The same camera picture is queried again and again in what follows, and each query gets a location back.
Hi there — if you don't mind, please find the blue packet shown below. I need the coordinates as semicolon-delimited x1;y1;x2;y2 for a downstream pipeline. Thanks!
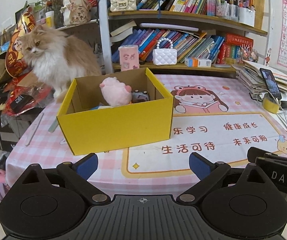
90;103;111;110

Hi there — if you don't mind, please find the pink pig plush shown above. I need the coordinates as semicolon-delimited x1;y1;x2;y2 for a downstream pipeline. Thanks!
99;77;132;107

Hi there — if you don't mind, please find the grey toy camera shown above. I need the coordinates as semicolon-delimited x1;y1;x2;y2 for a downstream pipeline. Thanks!
132;90;150;103

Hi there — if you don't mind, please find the pink cartoon table mat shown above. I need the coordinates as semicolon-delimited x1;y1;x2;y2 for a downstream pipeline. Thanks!
6;75;287;195

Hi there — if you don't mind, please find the yellow tape roll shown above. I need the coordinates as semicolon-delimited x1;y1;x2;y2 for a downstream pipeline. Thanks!
262;93;280;114

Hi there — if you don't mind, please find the yellow cardboard box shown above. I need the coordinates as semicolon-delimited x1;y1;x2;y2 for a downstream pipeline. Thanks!
57;68;174;155

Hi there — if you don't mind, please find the black smartphone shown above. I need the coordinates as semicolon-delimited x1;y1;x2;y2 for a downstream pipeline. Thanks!
259;68;282;100

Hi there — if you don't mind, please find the stack of books papers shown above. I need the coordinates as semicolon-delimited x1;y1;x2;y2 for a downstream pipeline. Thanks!
233;60;287;94

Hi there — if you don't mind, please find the red gold foil bag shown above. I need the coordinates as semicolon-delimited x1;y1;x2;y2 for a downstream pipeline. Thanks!
3;7;52;117

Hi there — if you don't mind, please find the orange white medicine box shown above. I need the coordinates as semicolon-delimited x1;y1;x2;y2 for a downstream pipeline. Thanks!
185;57;212;68

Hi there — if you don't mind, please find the orange white fluffy cat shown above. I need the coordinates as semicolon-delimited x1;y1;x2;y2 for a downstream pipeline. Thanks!
19;25;102;102

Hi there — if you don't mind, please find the white quilted pearl handbag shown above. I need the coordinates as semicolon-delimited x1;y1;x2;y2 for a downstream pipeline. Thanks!
153;38;177;66

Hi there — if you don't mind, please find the pink cylindrical pen holder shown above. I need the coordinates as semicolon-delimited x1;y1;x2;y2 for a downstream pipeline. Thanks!
119;45;140;72

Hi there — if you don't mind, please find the row of leaning books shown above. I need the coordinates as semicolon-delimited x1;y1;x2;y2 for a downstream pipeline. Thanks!
112;26;225;63

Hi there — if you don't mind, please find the red dictionary box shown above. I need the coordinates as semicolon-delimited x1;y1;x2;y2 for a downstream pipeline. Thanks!
225;33;254;47

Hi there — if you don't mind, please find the wooden bookshelf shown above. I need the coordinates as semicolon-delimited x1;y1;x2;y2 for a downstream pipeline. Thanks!
98;0;272;74

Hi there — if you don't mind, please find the cream quilted pearl handbag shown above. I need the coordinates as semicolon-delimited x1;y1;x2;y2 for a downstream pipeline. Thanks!
110;0;137;12

